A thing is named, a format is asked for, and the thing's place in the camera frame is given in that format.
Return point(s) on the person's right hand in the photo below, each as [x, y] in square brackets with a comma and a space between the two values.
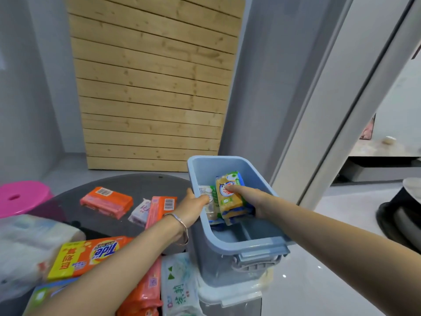
[258, 200]

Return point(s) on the person's left hand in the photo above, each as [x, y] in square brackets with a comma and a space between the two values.
[188, 208]

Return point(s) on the person's left fingers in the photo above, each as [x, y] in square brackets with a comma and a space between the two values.
[201, 200]

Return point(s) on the person's right fingers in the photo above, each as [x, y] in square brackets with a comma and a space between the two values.
[236, 188]

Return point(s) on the clear green soap packet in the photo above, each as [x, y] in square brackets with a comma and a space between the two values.
[212, 212]

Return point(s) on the person's left forearm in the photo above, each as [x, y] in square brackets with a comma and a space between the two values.
[115, 273]

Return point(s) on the person's right forearm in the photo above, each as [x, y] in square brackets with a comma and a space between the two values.
[338, 256]

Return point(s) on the orange barcode soap packet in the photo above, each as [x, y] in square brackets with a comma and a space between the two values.
[159, 208]

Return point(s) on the blue plastic storage bin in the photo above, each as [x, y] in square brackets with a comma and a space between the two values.
[227, 256]

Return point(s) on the small white packet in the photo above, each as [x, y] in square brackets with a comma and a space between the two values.
[140, 212]

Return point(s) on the white green-print wipes packet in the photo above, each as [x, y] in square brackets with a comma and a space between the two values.
[179, 286]

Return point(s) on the flat orange soap packet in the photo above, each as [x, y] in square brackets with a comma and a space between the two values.
[107, 202]

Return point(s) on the white translucent bin lid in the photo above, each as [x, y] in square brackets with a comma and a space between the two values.
[230, 294]

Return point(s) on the orange wet wipes packet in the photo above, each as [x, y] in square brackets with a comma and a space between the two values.
[144, 296]

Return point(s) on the wooden slat panel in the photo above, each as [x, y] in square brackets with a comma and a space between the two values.
[151, 82]

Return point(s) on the orange yellow laundry soap packet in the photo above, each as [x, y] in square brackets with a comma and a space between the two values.
[79, 258]

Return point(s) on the white low cabinet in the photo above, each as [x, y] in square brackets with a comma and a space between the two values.
[371, 167]

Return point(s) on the red picture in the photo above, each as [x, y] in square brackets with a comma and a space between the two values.
[368, 129]

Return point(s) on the white cup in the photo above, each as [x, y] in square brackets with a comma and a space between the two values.
[389, 140]

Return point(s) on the black chair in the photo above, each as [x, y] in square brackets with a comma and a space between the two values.
[399, 220]

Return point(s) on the pink plastic stool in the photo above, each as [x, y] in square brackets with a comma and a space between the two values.
[21, 197]

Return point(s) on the white tissue pack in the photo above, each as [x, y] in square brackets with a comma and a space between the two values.
[26, 250]

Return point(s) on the green blue packet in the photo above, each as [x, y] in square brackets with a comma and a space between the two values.
[41, 294]

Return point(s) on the white door frame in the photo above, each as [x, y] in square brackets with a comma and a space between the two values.
[342, 95]

